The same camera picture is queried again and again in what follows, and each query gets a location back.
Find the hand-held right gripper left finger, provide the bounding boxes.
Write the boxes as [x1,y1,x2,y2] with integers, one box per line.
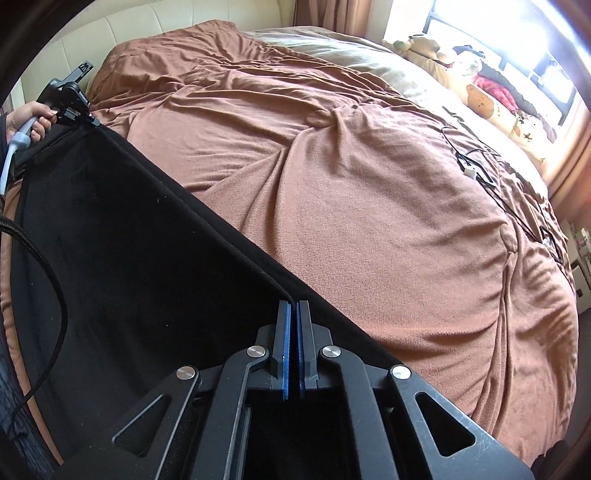
[55,300,296,480]

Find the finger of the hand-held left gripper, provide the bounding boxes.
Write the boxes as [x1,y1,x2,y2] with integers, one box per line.
[68,110,101,128]
[64,63,96,87]

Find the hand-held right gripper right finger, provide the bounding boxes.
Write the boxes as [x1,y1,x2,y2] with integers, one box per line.
[299,300,536,480]

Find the black pants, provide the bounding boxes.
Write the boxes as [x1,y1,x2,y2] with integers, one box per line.
[7,122,407,480]

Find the person's left hand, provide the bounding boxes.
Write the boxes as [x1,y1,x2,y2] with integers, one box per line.
[9,102,59,145]

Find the cream padded headboard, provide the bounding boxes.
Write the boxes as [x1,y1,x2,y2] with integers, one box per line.
[9,2,296,112]

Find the brown blanket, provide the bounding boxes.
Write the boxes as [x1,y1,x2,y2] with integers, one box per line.
[0,21,578,462]

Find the pink curtain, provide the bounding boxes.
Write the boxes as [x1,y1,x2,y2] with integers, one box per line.
[293,0,393,40]
[547,92,591,217]

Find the beige pillow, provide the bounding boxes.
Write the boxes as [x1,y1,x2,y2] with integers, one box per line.
[245,30,444,112]

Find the white nightstand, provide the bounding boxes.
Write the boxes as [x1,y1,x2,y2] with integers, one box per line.
[570,217,591,296]

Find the yellow printed pillow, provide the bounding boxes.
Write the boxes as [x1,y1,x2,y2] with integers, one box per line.
[434,55,555,162]

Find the red garment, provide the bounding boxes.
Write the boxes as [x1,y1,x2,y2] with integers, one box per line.
[473,74,515,109]

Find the white plush toy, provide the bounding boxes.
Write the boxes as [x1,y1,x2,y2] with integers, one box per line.
[450,48,485,77]

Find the dark grey garment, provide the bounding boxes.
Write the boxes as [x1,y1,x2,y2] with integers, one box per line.
[480,65,559,139]

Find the window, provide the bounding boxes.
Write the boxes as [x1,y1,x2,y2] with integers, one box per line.
[383,0,583,125]

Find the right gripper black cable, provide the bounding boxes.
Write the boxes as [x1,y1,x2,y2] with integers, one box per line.
[0,215,70,432]

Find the black charging cable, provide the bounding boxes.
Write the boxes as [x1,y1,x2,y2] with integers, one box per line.
[441,106,568,264]

